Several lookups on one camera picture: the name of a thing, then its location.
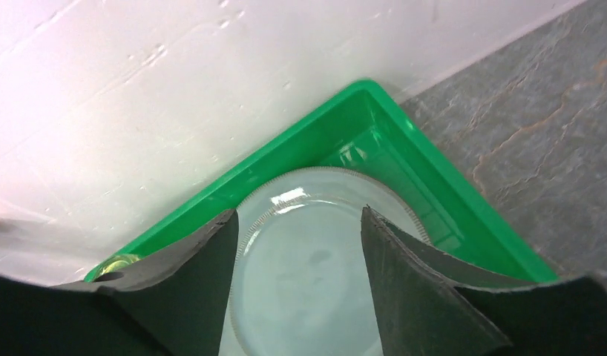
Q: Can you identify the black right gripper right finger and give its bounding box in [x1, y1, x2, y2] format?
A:
[361, 207, 607, 355]

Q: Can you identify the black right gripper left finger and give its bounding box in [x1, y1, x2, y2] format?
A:
[0, 209, 238, 355]

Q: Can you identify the green glass cup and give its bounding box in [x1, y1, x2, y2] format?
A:
[93, 254, 142, 279]

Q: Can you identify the grey round plate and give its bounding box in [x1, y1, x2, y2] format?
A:
[221, 167, 429, 355]

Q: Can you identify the green plastic tray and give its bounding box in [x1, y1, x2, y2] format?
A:
[83, 79, 559, 285]

